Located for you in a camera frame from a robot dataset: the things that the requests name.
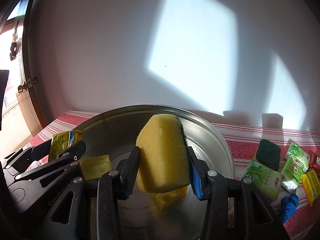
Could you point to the small green tissue pack with label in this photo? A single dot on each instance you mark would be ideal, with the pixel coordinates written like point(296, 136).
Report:
point(293, 172)

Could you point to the blue cloth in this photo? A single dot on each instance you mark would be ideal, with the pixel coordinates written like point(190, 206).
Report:
point(290, 205)

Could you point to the small green leaf tissue pack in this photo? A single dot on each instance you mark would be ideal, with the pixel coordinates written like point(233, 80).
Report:
point(297, 150)

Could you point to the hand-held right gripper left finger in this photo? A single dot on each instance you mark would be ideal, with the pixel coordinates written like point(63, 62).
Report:
point(130, 181)

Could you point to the red packet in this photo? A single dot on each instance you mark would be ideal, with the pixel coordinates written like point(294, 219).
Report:
point(315, 166)

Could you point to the round metal basin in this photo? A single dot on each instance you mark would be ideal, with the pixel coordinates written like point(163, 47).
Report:
point(112, 130)

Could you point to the speckled yellow sponge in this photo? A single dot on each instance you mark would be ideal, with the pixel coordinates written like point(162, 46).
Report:
point(96, 166)

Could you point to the brown wooden door frame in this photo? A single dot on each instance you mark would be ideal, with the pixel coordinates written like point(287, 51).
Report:
point(26, 55)

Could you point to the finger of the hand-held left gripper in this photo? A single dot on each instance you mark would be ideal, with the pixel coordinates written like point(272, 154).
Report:
point(73, 151)
point(30, 153)

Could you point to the dark hanging ornament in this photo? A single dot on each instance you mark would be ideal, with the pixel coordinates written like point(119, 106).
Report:
point(13, 45)

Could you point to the yellow packet with blue stripe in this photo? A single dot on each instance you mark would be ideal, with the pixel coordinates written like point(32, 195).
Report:
point(62, 142)

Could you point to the plain yellow sponge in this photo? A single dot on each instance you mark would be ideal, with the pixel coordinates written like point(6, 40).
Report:
point(167, 199)

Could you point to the red striped tablecloth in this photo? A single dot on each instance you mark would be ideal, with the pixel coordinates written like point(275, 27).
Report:
point(250, 145)

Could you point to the yellow sponge with dark green pad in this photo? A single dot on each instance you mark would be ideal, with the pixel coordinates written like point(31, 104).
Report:
point(268, 152)

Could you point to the yellow printed packet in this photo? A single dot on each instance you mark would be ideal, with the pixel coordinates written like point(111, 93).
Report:
point(311, 185)

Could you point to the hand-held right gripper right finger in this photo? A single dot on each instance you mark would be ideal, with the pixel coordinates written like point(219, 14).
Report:
point(196, 183)

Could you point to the large green tissue pack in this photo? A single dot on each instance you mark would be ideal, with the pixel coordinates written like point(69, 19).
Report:
point(262, 180)

